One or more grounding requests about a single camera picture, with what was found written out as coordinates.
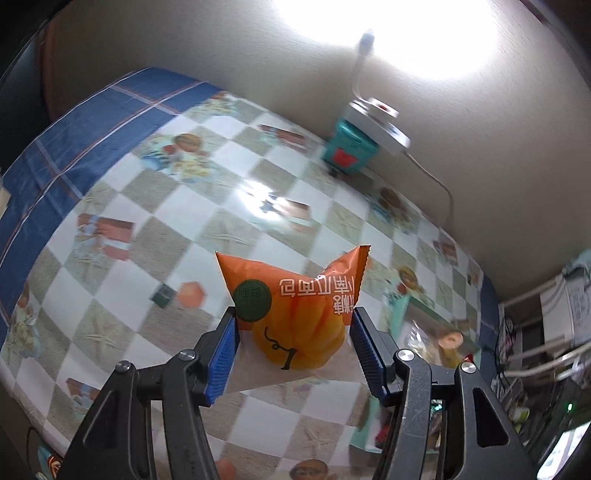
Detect white lamp cable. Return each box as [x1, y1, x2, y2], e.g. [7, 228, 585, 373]
[402, 148, 456, 228]

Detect checked printed tablecloth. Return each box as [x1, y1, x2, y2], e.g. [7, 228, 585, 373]
[0, 90, 485, 480]

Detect teal rimmed white box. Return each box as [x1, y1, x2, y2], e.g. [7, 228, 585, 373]
[351, 293, 481, 457]

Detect small teal box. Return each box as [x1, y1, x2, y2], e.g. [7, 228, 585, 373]
[323, 117, 378, 175]

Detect white desk lamp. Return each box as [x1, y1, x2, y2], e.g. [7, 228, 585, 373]
[348, 30, 413, 149]

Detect white rack frame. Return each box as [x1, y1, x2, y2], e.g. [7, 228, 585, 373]
[501, 268, 591, 384]

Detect blue bed sheet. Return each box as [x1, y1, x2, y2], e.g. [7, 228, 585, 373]
[0, 67, 209, 278]

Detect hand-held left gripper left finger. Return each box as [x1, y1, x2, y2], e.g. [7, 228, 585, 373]
[58, 307, 241, 480]

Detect orange bread packet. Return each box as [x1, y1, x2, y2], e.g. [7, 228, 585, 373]
[216, 244, 373, 393]

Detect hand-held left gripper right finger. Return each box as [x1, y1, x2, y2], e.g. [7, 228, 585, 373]
[350, 307, 527, 480]

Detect clear round cracker packet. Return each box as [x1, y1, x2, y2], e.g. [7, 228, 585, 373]
[402, 318, 467, 365]

